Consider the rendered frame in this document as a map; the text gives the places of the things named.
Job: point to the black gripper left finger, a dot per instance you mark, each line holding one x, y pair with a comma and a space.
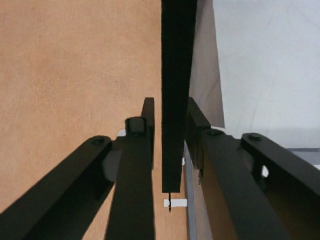
63, 203

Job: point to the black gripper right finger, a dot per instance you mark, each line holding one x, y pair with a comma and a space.
243, 204

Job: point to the black thin rod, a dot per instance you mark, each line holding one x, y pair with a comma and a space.
178, 18

